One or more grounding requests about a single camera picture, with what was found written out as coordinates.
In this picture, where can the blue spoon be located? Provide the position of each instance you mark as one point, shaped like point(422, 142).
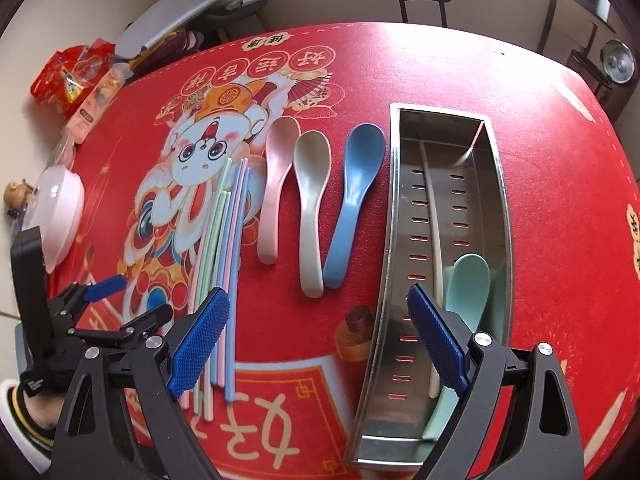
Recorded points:
point(365, 150)

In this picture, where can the pink spoon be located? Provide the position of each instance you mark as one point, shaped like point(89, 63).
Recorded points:
point(280, 145)

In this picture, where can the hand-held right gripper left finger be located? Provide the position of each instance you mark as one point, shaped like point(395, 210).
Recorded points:
point(200, 342)

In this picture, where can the mint green spoon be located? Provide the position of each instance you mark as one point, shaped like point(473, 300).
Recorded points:
point(467, 280)

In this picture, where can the red printed table mat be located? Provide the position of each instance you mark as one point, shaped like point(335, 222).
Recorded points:
point(550, 185)

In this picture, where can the beige chopstick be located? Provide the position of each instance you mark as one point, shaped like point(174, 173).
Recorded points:
point(434, 220)

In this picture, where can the beige spoon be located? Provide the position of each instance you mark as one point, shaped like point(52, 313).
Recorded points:
point(310, 160)

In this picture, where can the white lidded bowl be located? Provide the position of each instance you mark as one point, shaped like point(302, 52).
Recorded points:
point(55, 210)

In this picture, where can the clear plastic bag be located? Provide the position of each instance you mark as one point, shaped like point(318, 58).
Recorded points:
point(64, 152)

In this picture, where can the person's left forearm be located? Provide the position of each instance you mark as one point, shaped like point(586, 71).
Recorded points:
point(37, 410)

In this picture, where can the red snack bag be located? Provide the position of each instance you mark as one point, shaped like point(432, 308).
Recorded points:
point(60, 80)

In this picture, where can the green chopstick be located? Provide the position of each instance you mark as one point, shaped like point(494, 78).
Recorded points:
point(220, 200)
point(216, 240)

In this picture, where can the stainless steel utensil tray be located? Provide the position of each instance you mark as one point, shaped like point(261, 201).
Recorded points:
point(470, 185)

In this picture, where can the dark wooden chair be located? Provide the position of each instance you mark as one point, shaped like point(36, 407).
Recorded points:
point(580, 60)

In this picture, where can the cream snack packet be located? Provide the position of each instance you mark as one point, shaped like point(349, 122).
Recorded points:
point(95, 102)

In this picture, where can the small brown figurine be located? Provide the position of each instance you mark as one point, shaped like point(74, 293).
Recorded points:
point(15, 194)

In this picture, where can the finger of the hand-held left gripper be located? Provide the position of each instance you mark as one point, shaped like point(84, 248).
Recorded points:
point(107, 287)
point(145, 323)

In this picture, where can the grey folded plastic chair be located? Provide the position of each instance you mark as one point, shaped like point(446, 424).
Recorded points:
point(175, 15)

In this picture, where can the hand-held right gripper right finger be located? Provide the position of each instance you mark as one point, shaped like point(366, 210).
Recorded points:
point(440, 347)

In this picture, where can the silver pressure cooker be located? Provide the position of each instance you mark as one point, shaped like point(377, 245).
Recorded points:
point(617, 62)

